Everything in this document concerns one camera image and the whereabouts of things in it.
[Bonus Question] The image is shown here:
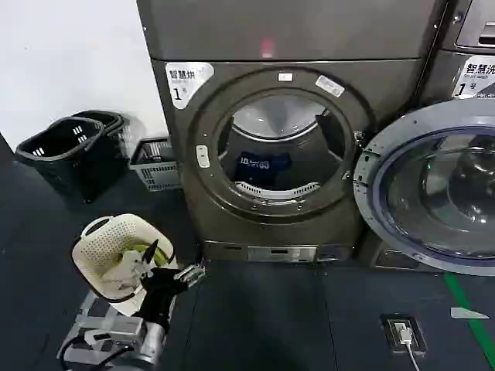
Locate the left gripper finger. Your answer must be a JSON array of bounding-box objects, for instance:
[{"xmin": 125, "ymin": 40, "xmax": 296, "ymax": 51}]
[
  {"xmin": 172, "ymin": 263, "xmax": 207, "ymax": 289},
  {"xmin": 125, "ymin": 238, "xmax": 160, "ymax": 283}
]

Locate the grey washer with white label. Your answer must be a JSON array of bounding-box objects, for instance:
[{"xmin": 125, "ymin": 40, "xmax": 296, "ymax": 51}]
[{"xmin": 363, "ymin": 49, "xmax": 495, "ymax": 272}]

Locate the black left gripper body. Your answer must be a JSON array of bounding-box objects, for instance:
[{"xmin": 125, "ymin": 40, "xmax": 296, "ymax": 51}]
[{"xmin": 137, "ymin": 266, "xmax": 191, "ymax": 334}]

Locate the white floor sticker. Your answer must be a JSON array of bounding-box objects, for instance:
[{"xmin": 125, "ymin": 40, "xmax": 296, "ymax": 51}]
[{"xmin": 449, "ymin": 307, "xmax": 490, "ymax": 320}]

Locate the large black plastic basket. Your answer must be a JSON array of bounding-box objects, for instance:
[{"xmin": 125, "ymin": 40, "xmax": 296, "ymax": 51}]
[{"xmin": 15, "ymin": 117, "xmax": 106, "ymax": 205}]

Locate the yellow-green cloth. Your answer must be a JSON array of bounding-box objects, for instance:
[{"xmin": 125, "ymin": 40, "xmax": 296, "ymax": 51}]
[{"xmin": 115, "ymin": 240, "xmax": 172, "ymax": 268}]

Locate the stacked grey dryer unit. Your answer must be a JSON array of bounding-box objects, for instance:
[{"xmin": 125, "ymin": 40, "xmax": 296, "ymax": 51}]
[{"xmin": 135, "ymin": 0, "xmax": 452, "ymax": 62}]

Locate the grey dryer with round opening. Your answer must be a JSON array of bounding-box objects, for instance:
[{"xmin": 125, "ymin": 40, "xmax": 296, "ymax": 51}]
[{"xmin": 149, "ymin": 57, "xmax": 422, "ymax": 264}]

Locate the white perforated laundry basket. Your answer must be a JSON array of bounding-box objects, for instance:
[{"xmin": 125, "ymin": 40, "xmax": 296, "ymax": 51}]
[{"xmin": 70, "ymin": 213, "xmax": 179, "ymax": 316}]

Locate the floor power socket box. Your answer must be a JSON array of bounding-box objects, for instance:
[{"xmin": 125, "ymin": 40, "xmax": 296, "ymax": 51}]
[{"xmin": 380, "ymin": 313, "xmax": 428, "ymax": 352}]

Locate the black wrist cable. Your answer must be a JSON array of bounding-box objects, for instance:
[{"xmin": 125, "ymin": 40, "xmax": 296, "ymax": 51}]
[{"xmin": 56, "ymin": 334, "xmax": 135, "ymax": 371}]

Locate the dark blue printed garment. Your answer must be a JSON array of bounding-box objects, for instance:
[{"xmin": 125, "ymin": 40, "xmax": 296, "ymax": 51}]
[{"xmin": 234, "ymin": 150, "xmax": 292, "ymax": 186}]

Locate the white cloth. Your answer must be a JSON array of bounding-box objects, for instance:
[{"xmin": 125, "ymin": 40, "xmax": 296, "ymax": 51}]
[{"xmin": 101, "ymin": 264, "xmax": 145, "ymax": 299}]

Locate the round glass dryer door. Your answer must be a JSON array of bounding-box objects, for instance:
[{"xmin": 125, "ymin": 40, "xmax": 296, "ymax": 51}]
[{"xmin": 352, "ymin": 99, "xmax": 495, "ymax": 277}]

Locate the grey slotted plastic crate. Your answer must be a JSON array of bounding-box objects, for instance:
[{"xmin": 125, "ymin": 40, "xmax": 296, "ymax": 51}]
[{"xmin": 128, "ymin": 137, "xmax": 183, "ymax": 192}]

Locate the white plug with cable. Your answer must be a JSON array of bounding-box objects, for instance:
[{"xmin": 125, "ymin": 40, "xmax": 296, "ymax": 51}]
[{"xmin": 393, "ymin": 322, "xmax": 422, "ymax": 371}]

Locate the green floor tape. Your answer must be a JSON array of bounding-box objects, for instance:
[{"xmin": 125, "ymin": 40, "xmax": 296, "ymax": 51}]
[{"xmin": 442, "ymin": 271, "xmax": 495, "ymax": 349}]

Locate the grey stacked washer unit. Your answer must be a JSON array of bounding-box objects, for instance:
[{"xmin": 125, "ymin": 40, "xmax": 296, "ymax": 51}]
[{"xmin": 439, "ymin": 0, "xmax": 495, "ymax": 53}]

